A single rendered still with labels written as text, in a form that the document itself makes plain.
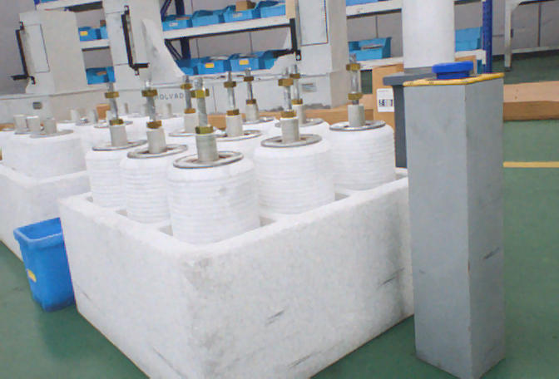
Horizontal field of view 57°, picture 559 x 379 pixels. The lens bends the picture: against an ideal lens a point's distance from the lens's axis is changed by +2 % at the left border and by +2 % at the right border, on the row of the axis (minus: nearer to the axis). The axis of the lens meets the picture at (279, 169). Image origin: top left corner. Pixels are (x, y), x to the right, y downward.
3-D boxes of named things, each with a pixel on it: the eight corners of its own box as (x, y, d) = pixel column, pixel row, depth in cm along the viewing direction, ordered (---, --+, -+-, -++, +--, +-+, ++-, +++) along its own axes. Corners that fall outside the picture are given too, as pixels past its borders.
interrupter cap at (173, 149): (113, 160, 62) (112, 155, 62) (155, 149, 69) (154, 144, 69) (163, 161, 59) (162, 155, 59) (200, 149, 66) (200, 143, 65)
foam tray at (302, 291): (274, 238, 103) (264, 150, 99) (446, 295, 73) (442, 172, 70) (76, 312, 79) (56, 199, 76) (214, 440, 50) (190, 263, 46)
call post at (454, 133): (450, 333, 64) (442, 79, 57) (507, 356, 58) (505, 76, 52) (415, 358, 59) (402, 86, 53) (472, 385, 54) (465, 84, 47)
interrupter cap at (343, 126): (372, 123, 74) (372, 118, 74) (395, 129, 66) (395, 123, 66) (322, 129, 72) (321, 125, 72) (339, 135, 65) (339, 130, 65)
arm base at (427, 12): (408, 71, 104) (406, -18, 100) (457, 67, 100) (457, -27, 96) (399, 75, 96) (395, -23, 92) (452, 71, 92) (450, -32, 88)
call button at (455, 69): (446, 81, 55) (446, 61, 55) (482, 80, 52) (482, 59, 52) (423, 85, 53) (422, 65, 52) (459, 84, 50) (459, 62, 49)
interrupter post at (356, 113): (362, 127, 71) (360, 103, 70) (368, 129, 68) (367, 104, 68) (345, 129, 70) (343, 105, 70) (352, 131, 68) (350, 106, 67)
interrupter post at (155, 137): (144, 156, 63) (140, 130, 63) (157, 153, 66) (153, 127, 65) (160, 156, 62) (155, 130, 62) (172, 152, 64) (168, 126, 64)
